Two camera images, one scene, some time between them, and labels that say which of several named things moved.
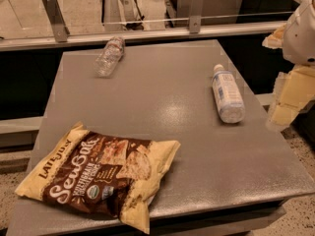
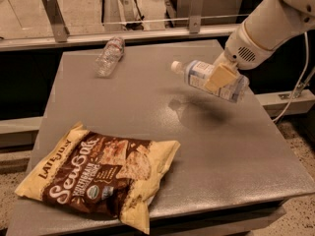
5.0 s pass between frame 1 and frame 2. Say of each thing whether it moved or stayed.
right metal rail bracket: stayed
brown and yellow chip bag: stayed
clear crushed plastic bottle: stayed
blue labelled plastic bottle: moved
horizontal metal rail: stayed
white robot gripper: moved
